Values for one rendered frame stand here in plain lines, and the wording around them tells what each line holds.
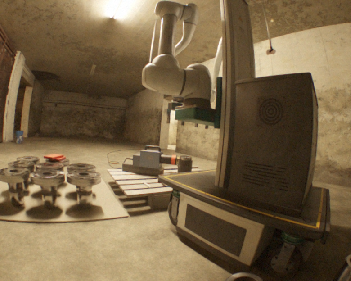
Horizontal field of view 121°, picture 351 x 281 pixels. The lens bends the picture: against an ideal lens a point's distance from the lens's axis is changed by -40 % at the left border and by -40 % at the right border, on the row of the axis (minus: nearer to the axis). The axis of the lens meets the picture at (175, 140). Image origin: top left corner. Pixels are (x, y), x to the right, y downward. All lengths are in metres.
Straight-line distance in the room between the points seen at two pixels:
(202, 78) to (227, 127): 0.29
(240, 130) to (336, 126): 2.69
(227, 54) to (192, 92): 0.32
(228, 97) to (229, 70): 0.16
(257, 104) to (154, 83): 0.50
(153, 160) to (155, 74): 1.02
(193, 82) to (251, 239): 0.77
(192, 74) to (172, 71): 0.11
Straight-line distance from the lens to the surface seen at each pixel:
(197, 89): 0.89
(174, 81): 0.85
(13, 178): 1.23
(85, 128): 11.66
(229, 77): 0.94
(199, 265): 0.84
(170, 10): 1.23
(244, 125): 0.71
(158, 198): 1.28
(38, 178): 1.15
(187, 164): 1.51
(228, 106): 0.89
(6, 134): 6.11
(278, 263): 0.77
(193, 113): 0.82
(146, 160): 1.69
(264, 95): 0.69
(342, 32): 3.91
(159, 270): 0.79
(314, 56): 3.69
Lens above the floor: 0.57
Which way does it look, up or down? 2 degrees down
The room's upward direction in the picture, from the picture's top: 5 degrees clockwise
